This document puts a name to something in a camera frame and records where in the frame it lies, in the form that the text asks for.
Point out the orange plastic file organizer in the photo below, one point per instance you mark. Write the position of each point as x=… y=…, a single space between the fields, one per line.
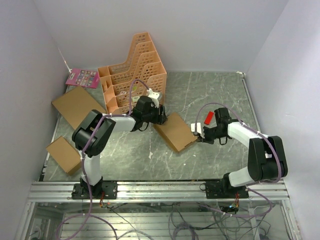
x=123 y=83

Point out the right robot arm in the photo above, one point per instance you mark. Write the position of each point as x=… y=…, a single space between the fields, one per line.
x=266 y=155

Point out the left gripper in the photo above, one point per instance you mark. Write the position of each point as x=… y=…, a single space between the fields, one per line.
x=161 y=119

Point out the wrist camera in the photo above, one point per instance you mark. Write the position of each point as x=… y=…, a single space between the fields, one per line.
x=155 y=96
x=197 y=128

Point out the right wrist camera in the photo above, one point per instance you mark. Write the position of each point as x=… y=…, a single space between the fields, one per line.
x=197 y=128

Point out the aluminium mounting rail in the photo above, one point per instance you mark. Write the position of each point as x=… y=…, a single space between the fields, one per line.
x=163 y=191

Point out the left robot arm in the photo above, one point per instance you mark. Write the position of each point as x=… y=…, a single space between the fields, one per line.
x=91 y=137

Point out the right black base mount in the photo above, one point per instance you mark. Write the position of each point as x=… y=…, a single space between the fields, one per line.
x=216 y=189

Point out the pink sticker sheet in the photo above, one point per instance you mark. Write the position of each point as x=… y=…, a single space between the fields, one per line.
x=83 y=77

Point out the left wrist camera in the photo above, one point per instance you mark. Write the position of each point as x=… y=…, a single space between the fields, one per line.
x=155 y=96

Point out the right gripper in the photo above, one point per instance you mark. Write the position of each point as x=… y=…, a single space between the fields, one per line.
x=205 y=139

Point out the large folded cardboard box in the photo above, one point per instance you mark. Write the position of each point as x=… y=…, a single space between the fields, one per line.
x=75 y=105

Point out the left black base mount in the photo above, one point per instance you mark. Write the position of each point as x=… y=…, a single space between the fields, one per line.
x=103 y=189

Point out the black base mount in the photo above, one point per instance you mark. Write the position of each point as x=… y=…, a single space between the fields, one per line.
x=103 y=189
x=216 y=189

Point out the brown cardboard box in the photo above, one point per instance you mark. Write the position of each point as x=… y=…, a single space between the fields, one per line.
x=176 y=133

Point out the small folded cardboard box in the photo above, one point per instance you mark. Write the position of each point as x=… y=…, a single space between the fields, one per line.
x=66 y=156

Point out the red rectangular block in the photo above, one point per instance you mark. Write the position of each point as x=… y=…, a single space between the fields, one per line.
x=209 y=118

